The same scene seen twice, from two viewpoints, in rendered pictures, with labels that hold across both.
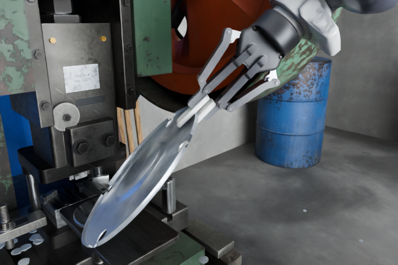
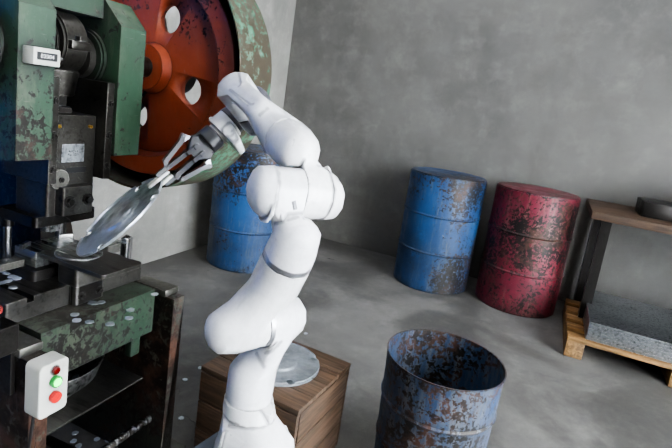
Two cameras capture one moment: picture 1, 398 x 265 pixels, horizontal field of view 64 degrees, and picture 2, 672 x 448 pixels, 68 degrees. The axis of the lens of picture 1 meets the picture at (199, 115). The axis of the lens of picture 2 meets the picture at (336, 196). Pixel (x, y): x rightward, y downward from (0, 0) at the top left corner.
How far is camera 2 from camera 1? 0.95 m
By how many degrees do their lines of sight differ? 24
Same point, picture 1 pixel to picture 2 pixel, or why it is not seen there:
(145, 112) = not seen: hidden behind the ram
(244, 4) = (195, 110)
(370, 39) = (342, 135)
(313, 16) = (229, 133)
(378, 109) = (348, 212)
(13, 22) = (45, 115)
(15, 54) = (43, 135)
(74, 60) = (69, 140)
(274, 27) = (209, 136)
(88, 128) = (75, 188)
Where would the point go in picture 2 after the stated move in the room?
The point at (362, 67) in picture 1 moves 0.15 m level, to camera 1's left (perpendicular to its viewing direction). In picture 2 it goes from (334, 164) to (319, 163)
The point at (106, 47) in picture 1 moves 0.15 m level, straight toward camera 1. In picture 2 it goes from (91, 132) to (105, 140)
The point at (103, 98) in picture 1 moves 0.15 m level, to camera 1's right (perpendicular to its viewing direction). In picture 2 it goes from (84, 169) to (140, 173)
